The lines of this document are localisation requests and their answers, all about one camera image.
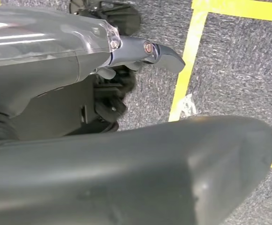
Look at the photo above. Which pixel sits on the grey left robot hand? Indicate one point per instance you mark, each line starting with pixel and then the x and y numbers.
pixel 32 77

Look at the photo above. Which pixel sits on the black robot leg joint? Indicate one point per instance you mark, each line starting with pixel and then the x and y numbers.
pixel 112 102

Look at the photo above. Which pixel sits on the black robot foot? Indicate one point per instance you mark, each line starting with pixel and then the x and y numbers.
pixel 117 15

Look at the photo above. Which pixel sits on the white tape scrap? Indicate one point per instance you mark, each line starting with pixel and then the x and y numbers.
pixel 189 105

